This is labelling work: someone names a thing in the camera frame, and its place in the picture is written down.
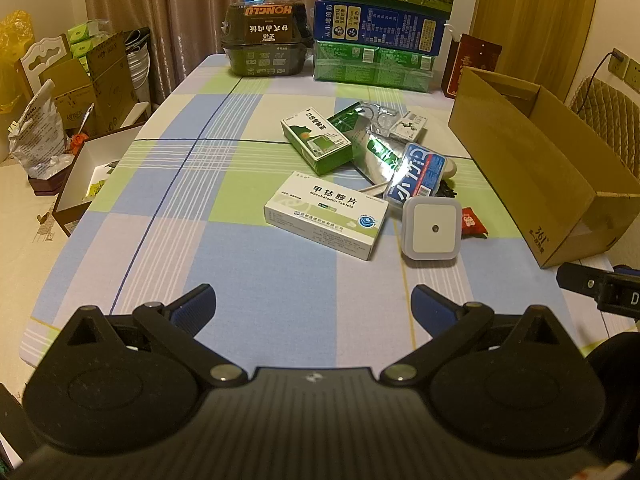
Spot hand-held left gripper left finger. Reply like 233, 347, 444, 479
52, 284, 246, 386

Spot yellow plastic bag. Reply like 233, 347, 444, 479
0, 10, 38, 113

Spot checked tablecloth desktop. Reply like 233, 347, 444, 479
17, 52, 621, 376

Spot brown cardboard box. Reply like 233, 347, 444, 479
448, 66, 640, 270

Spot quilted chair cover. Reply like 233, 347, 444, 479
570, 77, 640, 166

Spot white cow print box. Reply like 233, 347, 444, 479
390, 114, 429, 142

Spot green medicine box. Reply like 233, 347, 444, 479
280, 106, 355, 176

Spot blue carton box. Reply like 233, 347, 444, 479
314, 0, 447, 57

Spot red snack packet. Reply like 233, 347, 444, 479
460, 206, 488, 239

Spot silver foil packet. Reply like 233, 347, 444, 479
352, 127, 408, 186

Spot red gift bag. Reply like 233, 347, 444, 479
442, 34, 502, 98

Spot clear plastic ring holder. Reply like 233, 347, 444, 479
360, 102, 408, 136

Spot metal bucket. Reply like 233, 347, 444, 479
125, 30, 153, 106

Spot blue white packet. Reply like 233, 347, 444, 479
382, 141, 447, 207

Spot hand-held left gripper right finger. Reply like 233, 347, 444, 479
378, 284, 583, 386

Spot small cardboard box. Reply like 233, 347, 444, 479
40, 57, 98, 133

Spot white square night light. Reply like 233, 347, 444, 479
402, 196, 462, 262

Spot green foil packet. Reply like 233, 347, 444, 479
327, 101, 373, 136

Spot wooden door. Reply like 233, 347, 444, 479
472, 0, 601, 103

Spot white plastic bag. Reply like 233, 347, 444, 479
9, 80, 76, 176

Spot black power cable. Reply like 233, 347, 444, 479
567, 52, 621, 106

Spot white carved chair back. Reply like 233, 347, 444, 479
12, 35, 73, 106

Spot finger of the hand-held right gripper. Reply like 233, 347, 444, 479
557, 261, 610, 307

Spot white medicine box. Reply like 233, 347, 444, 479
263, 171, 390, 262

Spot large cardboard box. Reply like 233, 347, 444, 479
85, 27, 138, 136

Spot green tissue packs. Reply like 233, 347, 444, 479
67, 20, 113, 61

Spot dark packaged food container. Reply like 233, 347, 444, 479
221, 0, 313, 78

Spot green drink pack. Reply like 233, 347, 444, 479
312, 40, 435, 93

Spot white open box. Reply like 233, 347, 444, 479
52, 125, 146, 238

